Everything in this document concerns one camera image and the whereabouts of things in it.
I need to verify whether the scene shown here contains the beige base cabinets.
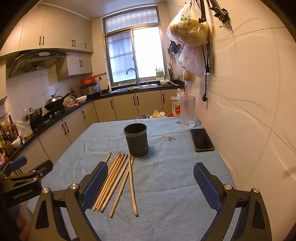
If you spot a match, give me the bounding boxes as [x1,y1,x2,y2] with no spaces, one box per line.
[5,89,185,172]

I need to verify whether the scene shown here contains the hanging kitchen utensils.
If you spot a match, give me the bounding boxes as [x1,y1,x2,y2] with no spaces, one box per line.
[168,40,183,55]

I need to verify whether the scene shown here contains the beige wall cabinets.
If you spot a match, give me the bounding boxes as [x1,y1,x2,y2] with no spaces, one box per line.
[0,3,94,58]

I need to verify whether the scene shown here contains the steel sink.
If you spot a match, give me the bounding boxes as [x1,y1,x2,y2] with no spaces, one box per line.
[111,85,160,93]

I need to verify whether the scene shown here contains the black wok with lid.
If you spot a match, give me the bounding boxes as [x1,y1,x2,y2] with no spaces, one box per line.
[44,89,71,111]

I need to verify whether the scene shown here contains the black chopstick holder cup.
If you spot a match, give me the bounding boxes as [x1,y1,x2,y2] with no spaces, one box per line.
[123,123,149,157]

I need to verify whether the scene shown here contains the steel pot with lid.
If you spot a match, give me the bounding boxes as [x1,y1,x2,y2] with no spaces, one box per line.
[28,107,43,121]

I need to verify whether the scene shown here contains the hanging pinkish plastic bag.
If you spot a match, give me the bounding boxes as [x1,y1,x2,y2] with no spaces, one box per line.
[178,44,206,77]

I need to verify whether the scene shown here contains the chrome faucet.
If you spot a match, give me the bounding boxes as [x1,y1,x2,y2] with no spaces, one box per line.
[126,68,141,86]

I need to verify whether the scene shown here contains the group of sauce bottles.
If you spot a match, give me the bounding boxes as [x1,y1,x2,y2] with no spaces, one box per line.
[0,115,20,160]

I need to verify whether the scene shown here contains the pile of wooden chopsticks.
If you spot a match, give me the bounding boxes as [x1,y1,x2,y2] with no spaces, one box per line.
[92,152,139,219]

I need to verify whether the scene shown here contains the wall socket panel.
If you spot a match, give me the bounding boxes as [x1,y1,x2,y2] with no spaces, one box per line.
[207,43,214,74]

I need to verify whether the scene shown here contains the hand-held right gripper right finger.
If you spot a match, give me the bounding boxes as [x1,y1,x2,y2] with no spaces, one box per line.
[193,162,272,241]

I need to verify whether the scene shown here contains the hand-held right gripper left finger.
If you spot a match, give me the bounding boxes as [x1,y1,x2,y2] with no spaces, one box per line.
[28,161,109,241]

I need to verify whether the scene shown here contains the person's left hand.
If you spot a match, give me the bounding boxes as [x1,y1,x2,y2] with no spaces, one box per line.
[16,202,31,232]

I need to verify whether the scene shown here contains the crumpled clear plastic bag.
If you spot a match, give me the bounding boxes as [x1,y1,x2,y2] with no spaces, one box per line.
[15,116,33,139]

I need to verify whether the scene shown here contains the silver kitchen appliance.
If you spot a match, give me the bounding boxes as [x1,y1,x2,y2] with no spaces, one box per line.
[80,84,101,96]

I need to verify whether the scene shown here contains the red plastic basket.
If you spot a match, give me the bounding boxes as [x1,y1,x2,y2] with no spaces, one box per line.
[165,109,181,118]

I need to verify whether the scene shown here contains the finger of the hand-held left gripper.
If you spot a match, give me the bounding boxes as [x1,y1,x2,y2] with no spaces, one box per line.
[0,156,28,174]
[3,160,53,186]

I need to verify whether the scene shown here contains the black range hood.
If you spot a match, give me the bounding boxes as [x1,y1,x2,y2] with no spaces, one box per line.
[6,49,70,79]

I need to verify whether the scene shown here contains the hanging bag with yellow contents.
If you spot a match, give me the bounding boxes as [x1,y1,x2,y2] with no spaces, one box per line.
[166,0,210,47]

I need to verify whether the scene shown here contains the black cable with plug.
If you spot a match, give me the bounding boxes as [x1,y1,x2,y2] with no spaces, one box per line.
[201,44,212,102]

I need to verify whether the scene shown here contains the small beige wall cabinet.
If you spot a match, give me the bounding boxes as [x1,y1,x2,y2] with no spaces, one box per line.
[56,53,93,81]

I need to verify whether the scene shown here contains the clear glass mug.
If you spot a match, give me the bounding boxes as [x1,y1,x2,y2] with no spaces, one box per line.
[171,95,196,128]

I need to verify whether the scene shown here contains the black smartphone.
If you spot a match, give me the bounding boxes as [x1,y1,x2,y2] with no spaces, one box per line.
[190,128,215,153]

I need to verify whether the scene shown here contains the blue tablecloth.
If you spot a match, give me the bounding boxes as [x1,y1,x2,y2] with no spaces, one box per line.
[26,116,236,241]

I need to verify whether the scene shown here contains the kitchen window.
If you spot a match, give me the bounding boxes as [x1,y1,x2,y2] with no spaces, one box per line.
[102,7,167,87]

